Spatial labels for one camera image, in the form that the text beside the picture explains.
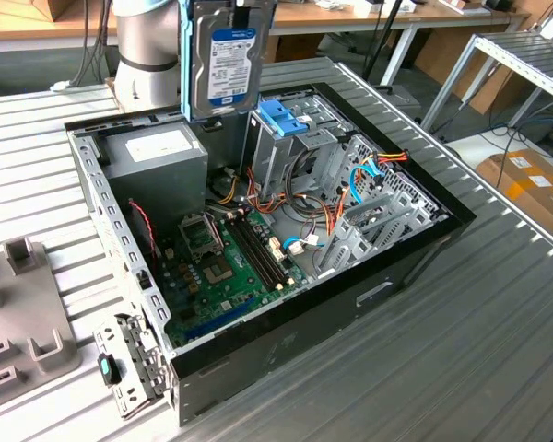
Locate grey plastic parts rack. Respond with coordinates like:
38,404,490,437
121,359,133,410
0,238,83,412

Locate perforated metal disk bay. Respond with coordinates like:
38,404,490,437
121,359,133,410
312,135,448,282

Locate blue expansion slot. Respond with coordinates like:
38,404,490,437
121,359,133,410
183,298,255,342

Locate green motherboard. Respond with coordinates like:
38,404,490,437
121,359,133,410
159,206,312,349

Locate black open PC case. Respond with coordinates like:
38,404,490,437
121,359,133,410
64,81,478,427

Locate red twisted fan wire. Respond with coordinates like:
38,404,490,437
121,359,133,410
128,197,163,259

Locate grey metal drive cage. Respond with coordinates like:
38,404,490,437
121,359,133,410
239,103,351,199

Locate grey metal rear bracket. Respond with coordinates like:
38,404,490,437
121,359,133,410
91,312,174,421

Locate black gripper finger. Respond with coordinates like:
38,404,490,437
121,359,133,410
233,0,251,28

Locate black RAM slot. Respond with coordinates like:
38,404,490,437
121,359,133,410
224,218,274,294
237,215,286,288
242,213,291,285
230,216,280,291

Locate stacked brown cardboard boxes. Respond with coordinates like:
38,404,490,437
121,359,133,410
265,34,324,65

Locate grey power supply unit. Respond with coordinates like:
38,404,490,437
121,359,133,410
99,120,211,231

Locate small brown cardboard box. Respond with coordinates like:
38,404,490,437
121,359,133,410
29,0,115,23

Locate short blue wire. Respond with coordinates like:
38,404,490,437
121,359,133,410
280,234,326,252

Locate blue data wire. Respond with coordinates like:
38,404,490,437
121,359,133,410
349,154,383,206

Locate CPU socket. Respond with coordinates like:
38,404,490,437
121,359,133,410
201,258,235,285

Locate orange red yellow power wire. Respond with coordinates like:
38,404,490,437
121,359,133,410
375,147,411,166

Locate black knob with teal ring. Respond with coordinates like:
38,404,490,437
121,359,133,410
96,353,124,386

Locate hard disk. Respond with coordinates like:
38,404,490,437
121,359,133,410
179,0,277,123

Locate flat brown cardboard sheets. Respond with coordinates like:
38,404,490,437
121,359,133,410
414,27,535,116

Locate yellow orange wire bundle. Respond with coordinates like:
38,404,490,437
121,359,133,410
217,168,240,206

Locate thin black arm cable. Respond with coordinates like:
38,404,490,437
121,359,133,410
50,0,116,93

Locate orange black wire bundle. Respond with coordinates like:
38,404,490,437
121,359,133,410
246,165,349,238

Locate black tripod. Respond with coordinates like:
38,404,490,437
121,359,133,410
363,0,406,88

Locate metal socket cover frame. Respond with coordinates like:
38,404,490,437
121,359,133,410
178,212,226,258

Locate long wooden desk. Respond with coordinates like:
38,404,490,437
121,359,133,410
0,0,534,54

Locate blue plastic drive latch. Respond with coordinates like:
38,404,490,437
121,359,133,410
255,100,312,138

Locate white frame slat table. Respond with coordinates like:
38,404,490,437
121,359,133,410
421,31,553,134

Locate taped cardboard shipping box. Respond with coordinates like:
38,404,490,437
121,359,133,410
477,149,553,240

